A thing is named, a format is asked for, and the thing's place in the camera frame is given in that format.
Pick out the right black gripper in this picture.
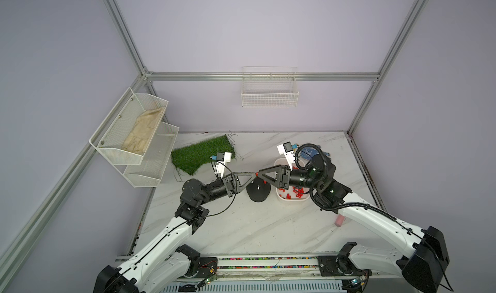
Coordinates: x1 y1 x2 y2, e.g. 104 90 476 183
261 163 324 190

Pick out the blue dotted work glove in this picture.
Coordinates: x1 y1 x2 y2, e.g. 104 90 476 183
298 147 321 167

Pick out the green artificial grass mat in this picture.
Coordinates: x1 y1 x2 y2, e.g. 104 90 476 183
171 135 236 175

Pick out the black round screw base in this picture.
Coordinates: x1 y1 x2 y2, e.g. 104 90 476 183
246 178 271 203

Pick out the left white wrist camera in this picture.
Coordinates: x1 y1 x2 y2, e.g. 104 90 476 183
211 152 232 178

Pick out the white mesh shelf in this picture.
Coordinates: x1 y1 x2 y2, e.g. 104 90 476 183
89 88 169 166
123 122 179 188

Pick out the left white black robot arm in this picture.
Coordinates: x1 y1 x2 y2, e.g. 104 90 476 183
93 173 258 292

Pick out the white wire wall basket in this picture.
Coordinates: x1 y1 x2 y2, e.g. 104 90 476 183
241 66 299 108

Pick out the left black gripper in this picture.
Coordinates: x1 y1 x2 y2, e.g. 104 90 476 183
198 173 255 207

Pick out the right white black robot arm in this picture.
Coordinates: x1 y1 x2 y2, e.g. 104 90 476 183
256 143 453 292

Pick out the beige cloth glove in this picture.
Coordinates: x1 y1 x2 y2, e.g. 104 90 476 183
121 108 166 156

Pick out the aluminium mounting rail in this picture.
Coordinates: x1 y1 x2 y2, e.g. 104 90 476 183
106 252 427 283

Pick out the upper white mesh shelf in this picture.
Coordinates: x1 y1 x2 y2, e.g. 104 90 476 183
89 88 169 166

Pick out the lower white mesh shelf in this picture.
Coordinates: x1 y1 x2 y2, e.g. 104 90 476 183
123 122 179 188

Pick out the white plastic tray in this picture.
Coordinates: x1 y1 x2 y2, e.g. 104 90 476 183
274 157 311 202

